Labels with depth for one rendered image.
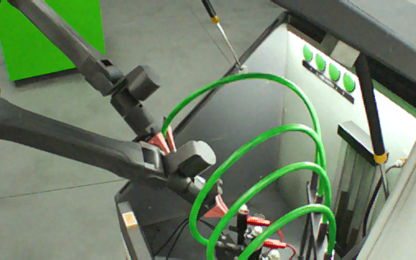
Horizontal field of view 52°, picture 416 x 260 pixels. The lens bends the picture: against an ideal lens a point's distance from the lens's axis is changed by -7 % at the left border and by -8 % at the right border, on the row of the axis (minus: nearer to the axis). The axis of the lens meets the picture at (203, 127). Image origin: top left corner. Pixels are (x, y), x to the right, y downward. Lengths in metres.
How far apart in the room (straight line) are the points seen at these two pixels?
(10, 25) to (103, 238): 2.29
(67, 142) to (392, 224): 0.56
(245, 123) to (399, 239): 0.76
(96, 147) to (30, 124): 0.13
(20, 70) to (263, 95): 3.27
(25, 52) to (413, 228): 3.91
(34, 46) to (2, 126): 3.49
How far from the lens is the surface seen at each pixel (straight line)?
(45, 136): 0.81
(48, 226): 2.75
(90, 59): 1.08
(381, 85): 0.94
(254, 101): 1.32
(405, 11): 1.25
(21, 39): 4.23
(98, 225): 2.68
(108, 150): 0.86
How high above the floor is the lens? 1.85
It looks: 33 degrees down
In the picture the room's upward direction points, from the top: 1 degrees counter-clockwise
